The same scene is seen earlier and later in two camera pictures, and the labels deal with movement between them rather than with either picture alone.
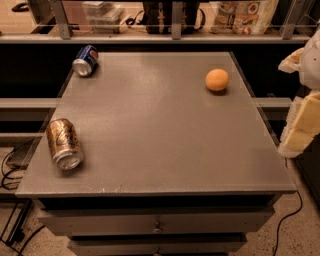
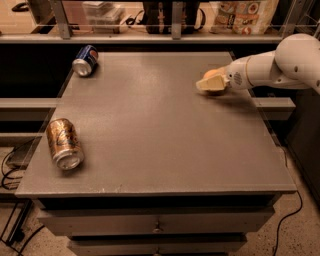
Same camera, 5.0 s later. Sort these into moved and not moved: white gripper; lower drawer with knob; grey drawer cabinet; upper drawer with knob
Moved: white gripper
Not moved: upper drawer with knob; lower drawer with knob; grey drawer cabinet
